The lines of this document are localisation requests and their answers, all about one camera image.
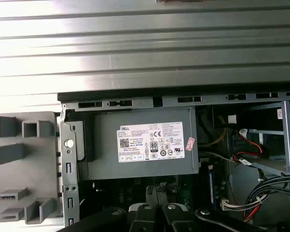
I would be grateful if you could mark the black PC case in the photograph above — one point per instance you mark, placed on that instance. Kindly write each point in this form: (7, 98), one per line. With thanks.
(147, 102)

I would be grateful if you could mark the green motherboard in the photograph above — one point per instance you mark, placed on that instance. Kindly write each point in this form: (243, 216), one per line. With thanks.
(191, 191)

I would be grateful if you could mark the grey parts rack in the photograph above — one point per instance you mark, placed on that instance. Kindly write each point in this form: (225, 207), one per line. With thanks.
(43, 166)

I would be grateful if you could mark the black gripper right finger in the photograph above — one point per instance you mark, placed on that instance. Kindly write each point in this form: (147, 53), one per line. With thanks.
(176, 217)

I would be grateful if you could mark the grey power supply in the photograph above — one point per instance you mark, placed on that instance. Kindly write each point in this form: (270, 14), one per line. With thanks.
(106, 166)

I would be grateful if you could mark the metal disk bay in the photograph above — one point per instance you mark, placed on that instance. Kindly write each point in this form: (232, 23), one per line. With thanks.
(286, 135)

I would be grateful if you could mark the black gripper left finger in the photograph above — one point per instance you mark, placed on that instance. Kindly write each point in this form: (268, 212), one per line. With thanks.
(142, 217)

